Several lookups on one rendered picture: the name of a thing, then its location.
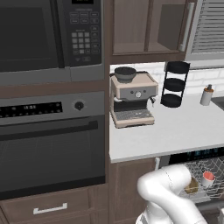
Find brown lower cupboard door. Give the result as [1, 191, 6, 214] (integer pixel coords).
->
[109, 157, 158, 224]

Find brown glass-fronted cupboard door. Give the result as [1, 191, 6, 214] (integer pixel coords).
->
[111, 0, 197, 56]

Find black dishwasher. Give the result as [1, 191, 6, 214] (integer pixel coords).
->
[168, 146, 224, 224]

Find brown bowl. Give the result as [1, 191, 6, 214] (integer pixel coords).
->
[184, 176, 200, 195]

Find white and red cup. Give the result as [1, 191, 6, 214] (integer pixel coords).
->
[201, 171, 216, 188]

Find grey dishwasher door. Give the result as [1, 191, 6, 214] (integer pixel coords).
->
[194, 200, 224, 224]

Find beige and steel coffee machine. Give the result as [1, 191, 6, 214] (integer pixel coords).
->
[109, 66, 159, 130]

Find black oven knob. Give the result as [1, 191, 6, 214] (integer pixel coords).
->
[74, 101, 85, 111]

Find black three-tier stand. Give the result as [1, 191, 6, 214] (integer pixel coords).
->
[159, 60, 192, 109]

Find white soap dispenser bottle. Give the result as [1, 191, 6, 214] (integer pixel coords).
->
[199, 84, 215, 107]

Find brown wooden drawer front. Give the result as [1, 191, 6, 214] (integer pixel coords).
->
[0, 187, 95, 224]

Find black and steel microwave oven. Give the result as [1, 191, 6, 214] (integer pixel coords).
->
[0, 0, 106, 86]

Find dark sink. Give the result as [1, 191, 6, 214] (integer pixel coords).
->
[211, 96, 224, 112]

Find grey window blinds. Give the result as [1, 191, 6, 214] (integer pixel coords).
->
[185, 0, 224, 62]

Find black oven door handle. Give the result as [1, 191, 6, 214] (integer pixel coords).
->
[0, 120, 99, 142]

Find white lower cupboard handle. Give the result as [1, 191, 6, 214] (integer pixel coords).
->
[154, 157, 161, 172]

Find black and steel wall oven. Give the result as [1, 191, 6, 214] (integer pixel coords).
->
[0, 91, 107, 201]

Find white cupboard door handle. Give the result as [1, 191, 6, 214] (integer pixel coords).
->
[178, 2, 195, 53]

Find white drawer handle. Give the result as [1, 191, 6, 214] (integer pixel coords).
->
[32, 202, 68, 215]

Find white wire dishwasher rack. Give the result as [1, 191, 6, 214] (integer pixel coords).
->
[178, 157, 224, 204]

